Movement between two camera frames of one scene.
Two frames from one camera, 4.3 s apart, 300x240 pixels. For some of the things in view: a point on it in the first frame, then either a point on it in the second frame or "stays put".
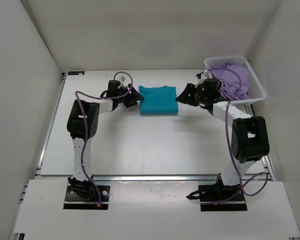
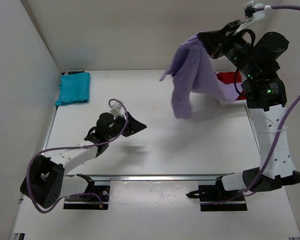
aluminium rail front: (162, 178) stays put
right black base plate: (215, 193) stays put
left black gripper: (133, 97) → (133, 126)
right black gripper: (185, 98) → (218, 41)
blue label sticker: (76, 72) stays put
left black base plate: (75, 200) stays put
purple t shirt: (229, 81) → (193, 71)
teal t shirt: (158, 101) → (74, 88)
